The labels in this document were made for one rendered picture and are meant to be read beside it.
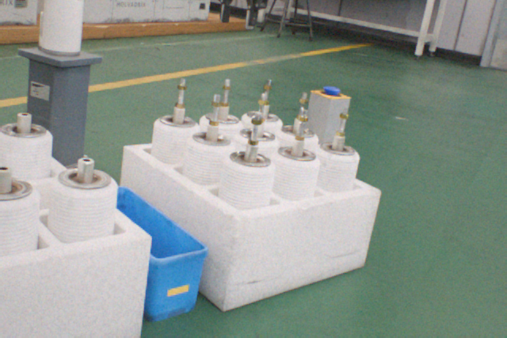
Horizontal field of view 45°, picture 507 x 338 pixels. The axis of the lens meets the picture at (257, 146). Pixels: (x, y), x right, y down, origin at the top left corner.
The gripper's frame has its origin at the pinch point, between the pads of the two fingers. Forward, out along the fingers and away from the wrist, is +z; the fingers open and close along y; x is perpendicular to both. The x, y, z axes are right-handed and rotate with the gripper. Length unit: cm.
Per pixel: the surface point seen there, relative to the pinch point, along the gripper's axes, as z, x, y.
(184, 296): 43, -31, 24
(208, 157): 24.1, -17.2, 12.7
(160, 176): 30.5, -20.4, 3.9
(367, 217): 34.7, 11.2, 33.6
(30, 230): 27, -57, 18
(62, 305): 37, -54, 22
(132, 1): 25, 168, -238
